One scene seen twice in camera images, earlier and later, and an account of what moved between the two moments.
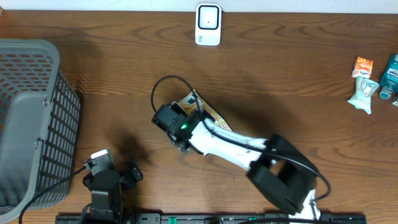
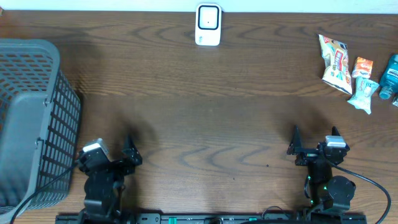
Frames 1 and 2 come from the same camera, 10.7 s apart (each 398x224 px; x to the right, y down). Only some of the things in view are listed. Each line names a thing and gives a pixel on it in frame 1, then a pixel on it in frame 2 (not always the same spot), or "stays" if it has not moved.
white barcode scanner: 208,24 stays
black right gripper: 173,139 to 295,147
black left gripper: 130,179 to 133,156
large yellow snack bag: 193,104 to 335,56
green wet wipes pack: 364,88 stays
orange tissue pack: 362,68 stays
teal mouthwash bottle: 388,85 stays
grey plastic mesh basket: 40,112 stays
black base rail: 290,218 stays
